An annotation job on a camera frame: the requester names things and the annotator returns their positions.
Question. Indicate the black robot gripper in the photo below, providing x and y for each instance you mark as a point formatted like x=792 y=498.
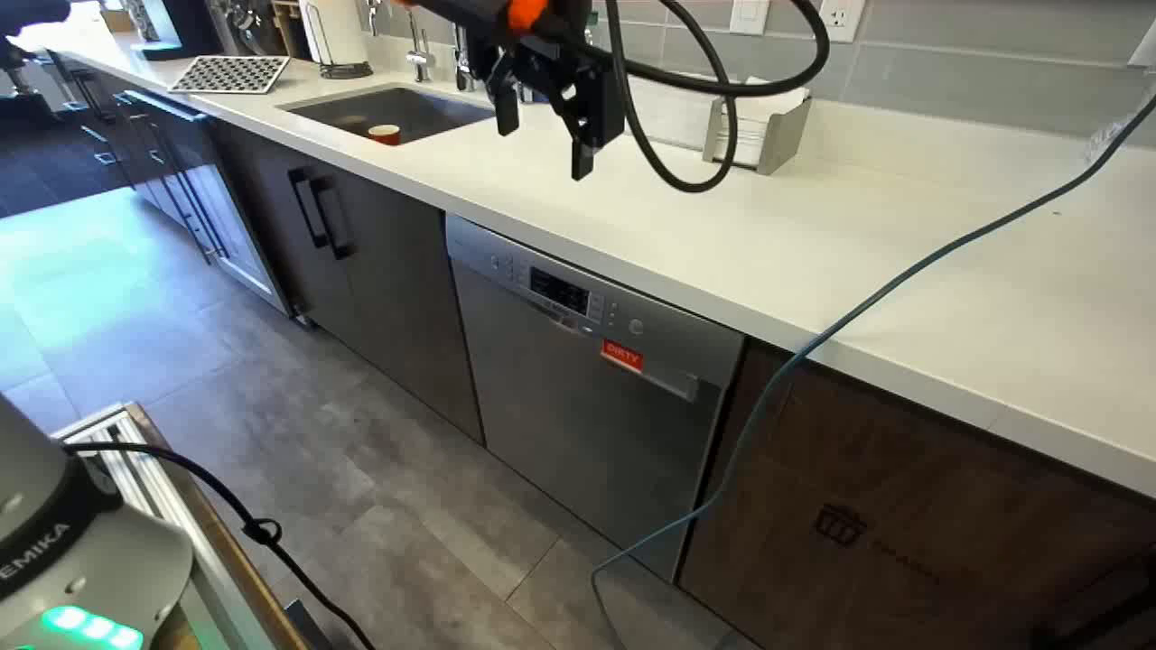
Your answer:
x=565 y=29

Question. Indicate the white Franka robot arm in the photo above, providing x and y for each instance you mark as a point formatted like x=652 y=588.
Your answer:
x=84 y=581

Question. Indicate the stainless steel dishwasher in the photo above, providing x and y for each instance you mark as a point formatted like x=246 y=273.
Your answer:
x=578 y=446

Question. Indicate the chrome faucet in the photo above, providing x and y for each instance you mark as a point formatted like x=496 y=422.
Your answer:
x=416 y=50

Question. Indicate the white paper towel stack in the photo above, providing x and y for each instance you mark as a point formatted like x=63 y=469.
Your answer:
x=687 y=113

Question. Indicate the dark kitchen sink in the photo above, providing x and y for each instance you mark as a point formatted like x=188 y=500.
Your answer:
x=399 y=109

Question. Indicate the small bowl in sink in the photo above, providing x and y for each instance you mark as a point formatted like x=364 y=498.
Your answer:
x=383 y=133

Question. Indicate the white paper towel roll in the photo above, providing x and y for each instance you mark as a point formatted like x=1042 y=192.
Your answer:
x=334 y=37

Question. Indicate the grey napkin holder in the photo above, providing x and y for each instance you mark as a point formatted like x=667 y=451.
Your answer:
x=779 y=133

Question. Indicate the dark grey sink cabinet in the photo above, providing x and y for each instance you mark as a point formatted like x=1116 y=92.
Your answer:
x=399 y=303

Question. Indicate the red dirty sign magnet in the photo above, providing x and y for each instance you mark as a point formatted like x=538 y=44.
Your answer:
x=621 y=354

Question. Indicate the dark glossy cabinet unit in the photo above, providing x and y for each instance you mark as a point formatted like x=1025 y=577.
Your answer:
x=202 y=204

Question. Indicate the brown wooden cabinet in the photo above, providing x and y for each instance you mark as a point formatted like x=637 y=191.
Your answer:
x=916 y=506

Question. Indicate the white wall switch plate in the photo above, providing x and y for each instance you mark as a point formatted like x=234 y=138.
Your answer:
x=749 y=17

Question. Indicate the white wall outlet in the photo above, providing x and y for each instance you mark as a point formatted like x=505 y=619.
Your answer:
x=839 y=21

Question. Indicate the metal and wood frame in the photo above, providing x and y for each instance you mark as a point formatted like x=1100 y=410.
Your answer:
x=230 y=553

